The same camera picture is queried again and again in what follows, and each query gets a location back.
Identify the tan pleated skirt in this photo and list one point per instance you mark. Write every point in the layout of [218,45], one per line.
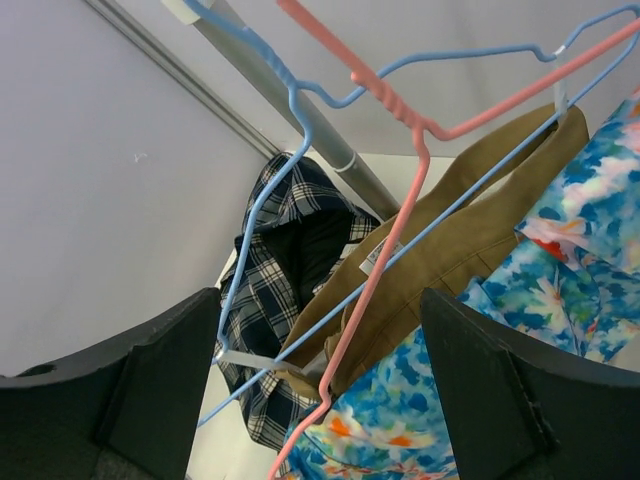
[463,227]

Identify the metal clothes rack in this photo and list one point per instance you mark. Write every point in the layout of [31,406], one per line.
[258,63]

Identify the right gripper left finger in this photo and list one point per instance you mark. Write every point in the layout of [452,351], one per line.
[124,408]

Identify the blue wire hanger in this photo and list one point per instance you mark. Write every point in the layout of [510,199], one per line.
[242,369]

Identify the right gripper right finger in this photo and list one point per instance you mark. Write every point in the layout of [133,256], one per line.
[518,408]

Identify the navy white plaid skirt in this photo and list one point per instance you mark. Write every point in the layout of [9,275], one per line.
[302,233]

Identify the blue floral skirt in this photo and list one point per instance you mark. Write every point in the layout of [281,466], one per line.
[571,281]

